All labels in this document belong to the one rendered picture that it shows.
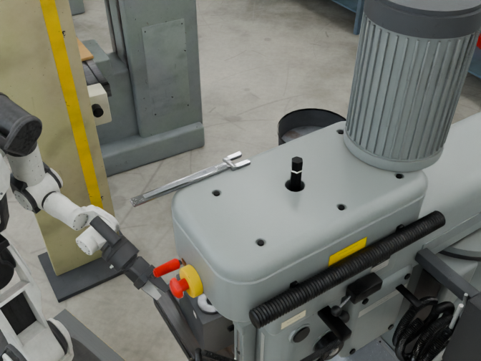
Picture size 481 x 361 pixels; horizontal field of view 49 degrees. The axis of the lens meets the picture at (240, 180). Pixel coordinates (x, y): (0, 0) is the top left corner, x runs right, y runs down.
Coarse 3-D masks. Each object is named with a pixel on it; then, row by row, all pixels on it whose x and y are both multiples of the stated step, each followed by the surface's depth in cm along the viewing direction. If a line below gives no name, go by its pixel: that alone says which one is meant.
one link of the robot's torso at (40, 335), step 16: (16, 256) 157; (16, 272) 164; (16, 288) 160; (32, 288) 159; (0, 304) 153; (16, 304) 161; (32, 304) 161; (0, 320) 153; (16, 320) 163; (32, 320) 167; (16, 336) 158; (32, 336) 163; (48, 336) 166; (16, 352) 163; (32, 352) 163; (48, 352) 167; (64, 352) 172
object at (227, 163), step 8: (224, 160) 104; (248, 160) 104; (208, 168) 102; (216, 168) 102; (224, 168) 102; (232, 168) 102; (192, 176) 100; (200, 176) 100; (208, 176) 101; (168, 184) 99; (176, 184) 99; (184, 184) 99; (152, 192) 97; (160, 192) 97; (168, 192) 97; (136, 200) 95; (144, 200) 95
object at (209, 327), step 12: (180, 300) 184; (192, 300) 170; (204, 300) 168; (192, 312) 172; (204, 312) 166; (216, 312) 165; (192, 324) 178; (204, 324) 163; (216, 324) 166; (228, 324) 170; (204, 336) 167; (216, 336) 171; (228, 336) 174; (204, 348) 172; (216, 348) 175
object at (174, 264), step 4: (172, 260) 109; (176, 260) 109; (164, 264) 108; (168, 264) 108; (172, 264) 108; (176, 264) 108; (180, 264) 110; (156, 268) 108; (160, 268) 108; (164, 268) 108; (168, 268) 108; (172, 268) 108; (176, 268) 109; (156, 272) 107; (160, 272) 107; (164, 272) 108; (168, 272) 108
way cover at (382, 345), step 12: (360, 348) 168; (372, 348) 165; (384, 348) 161; (324, 360) 176; (336, 360) 174; (348, 360) 171; (360, 360) 168; (372, 360) 165; (384, 360) 161; (396, 360) 158
